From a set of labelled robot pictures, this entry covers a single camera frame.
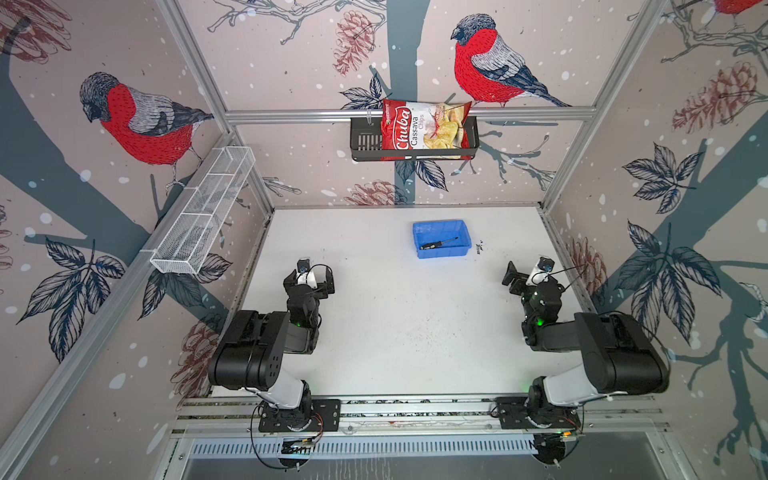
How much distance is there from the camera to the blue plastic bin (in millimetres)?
1065

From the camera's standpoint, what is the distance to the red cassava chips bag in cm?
87

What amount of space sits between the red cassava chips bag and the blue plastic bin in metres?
0.31
